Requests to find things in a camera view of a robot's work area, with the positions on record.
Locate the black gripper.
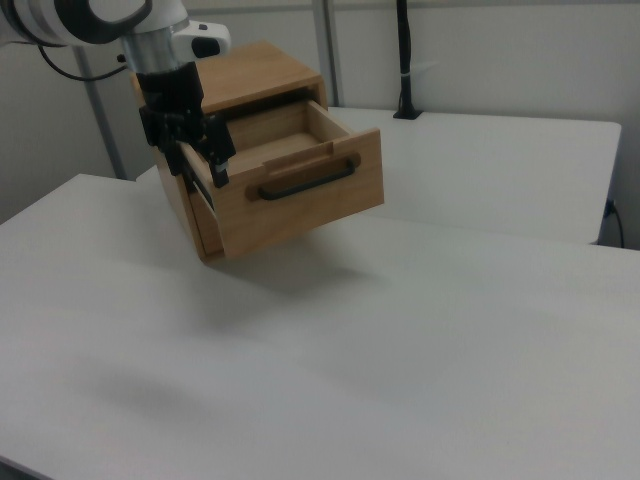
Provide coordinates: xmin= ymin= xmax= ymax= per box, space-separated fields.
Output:
xmin=134 ymin=61 xmax=237 ymax=190

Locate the wooden drawer with black handle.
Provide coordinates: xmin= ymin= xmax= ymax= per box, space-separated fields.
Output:
xmin=182 ymin=97 xmax=386 ymax=261

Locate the wooden drawer cabinet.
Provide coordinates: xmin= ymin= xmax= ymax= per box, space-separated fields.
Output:
xmin=128 ymin=41 xmax=329 ymax=266

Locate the black clamp pole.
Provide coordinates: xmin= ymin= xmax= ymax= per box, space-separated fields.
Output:
xmin=392 ymin=0 xmax=424 ymax=121

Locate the grey partition post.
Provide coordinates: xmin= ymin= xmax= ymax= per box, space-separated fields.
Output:
xmin=312 ymin=0 xmax=347 ymax=109
xmin=73 ymin=47 xmax=127 ymax=181

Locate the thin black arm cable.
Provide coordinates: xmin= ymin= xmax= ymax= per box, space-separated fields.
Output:
xmin=38 ymin=45 xmax=127 ymax=82

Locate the black power cable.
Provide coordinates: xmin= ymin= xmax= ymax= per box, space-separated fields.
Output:
xmin=605 ymin=199 xmax=626 ymax=247

